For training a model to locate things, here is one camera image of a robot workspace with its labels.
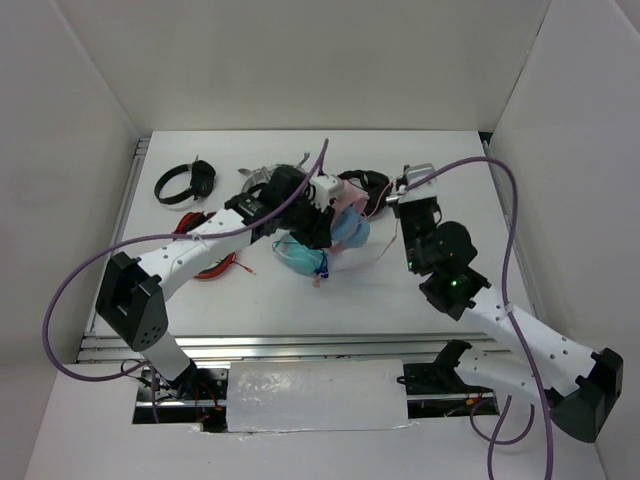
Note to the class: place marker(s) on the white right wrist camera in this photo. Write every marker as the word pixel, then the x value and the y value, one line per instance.
pixel 415 183

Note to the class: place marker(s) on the aluminium front rail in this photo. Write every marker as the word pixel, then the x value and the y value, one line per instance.
pixel 203 348

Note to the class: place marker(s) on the grey gaming headset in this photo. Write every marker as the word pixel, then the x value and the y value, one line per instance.
pixel 263 174

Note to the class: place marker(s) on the small black headphones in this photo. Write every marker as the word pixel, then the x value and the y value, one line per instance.
pixel 377 186

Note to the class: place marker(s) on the teal cat-ear headphones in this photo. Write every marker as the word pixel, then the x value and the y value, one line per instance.
pixel 301 259

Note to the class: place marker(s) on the red and black headphones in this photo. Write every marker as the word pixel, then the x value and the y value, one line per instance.
pixel 194 219

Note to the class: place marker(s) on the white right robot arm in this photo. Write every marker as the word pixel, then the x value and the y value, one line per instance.
pixel 581 385

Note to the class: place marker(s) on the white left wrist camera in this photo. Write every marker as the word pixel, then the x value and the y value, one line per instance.
pixel 324 190

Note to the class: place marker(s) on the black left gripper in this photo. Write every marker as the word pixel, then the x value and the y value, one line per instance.
pixel 317 235

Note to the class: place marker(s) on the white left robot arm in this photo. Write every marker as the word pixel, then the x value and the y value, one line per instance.
pixel 134 291

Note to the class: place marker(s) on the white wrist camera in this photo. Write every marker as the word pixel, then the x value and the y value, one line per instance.
pixel 415 183
pixel 324 190

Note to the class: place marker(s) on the silver foil cover plate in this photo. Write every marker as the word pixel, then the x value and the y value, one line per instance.
pixel 341 395

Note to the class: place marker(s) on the pink and blue cat-ear headphones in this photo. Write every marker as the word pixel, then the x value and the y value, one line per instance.
pixel 350 229

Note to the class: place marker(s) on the aluminium right side rail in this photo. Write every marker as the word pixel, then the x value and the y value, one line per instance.
pixel 507 190

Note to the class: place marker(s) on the aluminium left side rail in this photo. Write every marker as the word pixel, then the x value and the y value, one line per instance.
pixel 139 156

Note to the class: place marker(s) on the aluminium rail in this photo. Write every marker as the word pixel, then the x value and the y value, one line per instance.
pixel 507 190
pixel 139 156
pixel 203 348

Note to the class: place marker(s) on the black on-ear headphones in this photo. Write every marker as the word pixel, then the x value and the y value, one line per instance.
pixel 201 183

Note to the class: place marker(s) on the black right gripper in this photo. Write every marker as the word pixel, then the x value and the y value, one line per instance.
pixel 403 205

